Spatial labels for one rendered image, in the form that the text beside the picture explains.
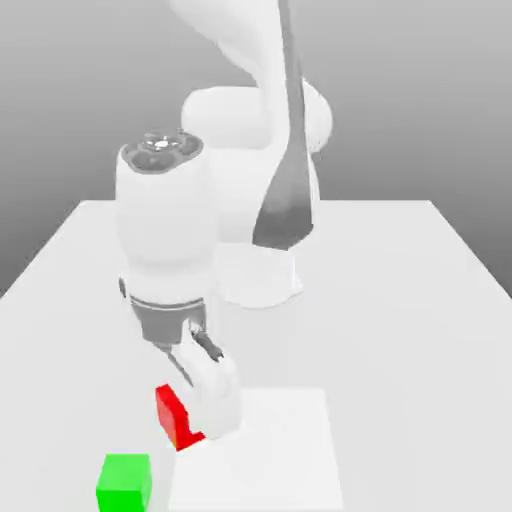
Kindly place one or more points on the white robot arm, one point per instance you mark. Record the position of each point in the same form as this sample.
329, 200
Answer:
168, 224

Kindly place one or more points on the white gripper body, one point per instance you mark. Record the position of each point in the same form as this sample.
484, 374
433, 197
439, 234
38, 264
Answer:
212, 390

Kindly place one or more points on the small green cube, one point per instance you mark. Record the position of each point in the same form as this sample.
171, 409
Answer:
124, 482

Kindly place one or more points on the small red cube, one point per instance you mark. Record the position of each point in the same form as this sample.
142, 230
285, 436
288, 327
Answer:
172, 420

